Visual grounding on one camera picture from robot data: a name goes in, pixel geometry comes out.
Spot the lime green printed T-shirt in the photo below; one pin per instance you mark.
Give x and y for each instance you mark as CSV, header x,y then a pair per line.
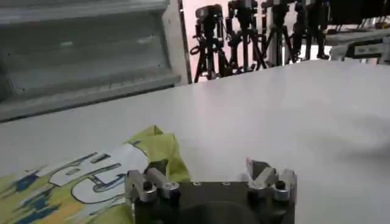
x,y
76,182

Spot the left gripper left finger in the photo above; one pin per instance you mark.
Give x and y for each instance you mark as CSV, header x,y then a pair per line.
x,y
143,185

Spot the white frame side table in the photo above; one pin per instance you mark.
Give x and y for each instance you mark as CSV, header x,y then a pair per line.
x,y
362,47

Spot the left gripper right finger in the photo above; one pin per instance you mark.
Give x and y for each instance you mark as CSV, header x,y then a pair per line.
x,y
268,179

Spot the grey open shelving unit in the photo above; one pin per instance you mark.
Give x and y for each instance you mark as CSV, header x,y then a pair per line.
x,y
91,54

